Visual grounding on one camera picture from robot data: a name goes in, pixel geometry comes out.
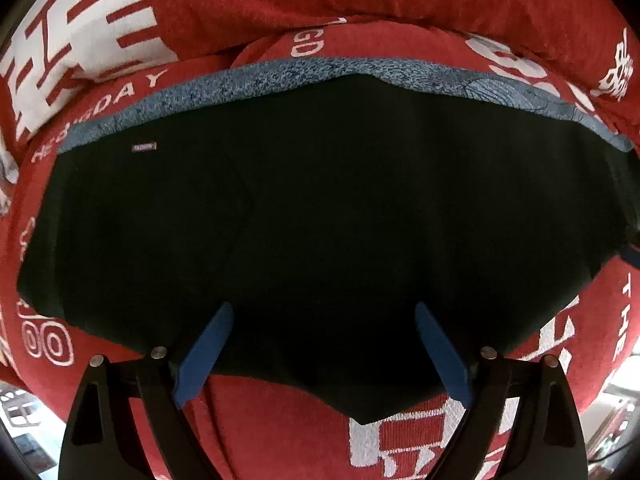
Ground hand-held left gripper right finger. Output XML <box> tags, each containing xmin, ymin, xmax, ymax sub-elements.
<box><xmin>414</xmin><ymin>301</ymin><xmax>590</xmax><ymax>480</ymax></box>

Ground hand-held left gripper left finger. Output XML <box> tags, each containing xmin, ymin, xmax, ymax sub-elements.
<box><xmin>57</xmin><ymin>301</ymin><xmax>235</xmax><ymax>480</ymax></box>

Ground blue patterned cloth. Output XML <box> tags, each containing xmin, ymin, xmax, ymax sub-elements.
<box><xmin>56</xmin><ymin>55</ymin><xmax>636</xmax><ymax>156</ymax></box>

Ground red printed blanket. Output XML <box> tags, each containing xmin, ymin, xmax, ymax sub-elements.
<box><xmin>0</xmin><ymin>0</ymin><xmax>640</xmax><ymax>480</ymax></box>

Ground black pants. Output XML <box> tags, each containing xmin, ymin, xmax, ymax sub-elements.
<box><xmin>15</xmin><ymin>72</ymin><xmax>638</xmax><ymax>423</ymax></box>

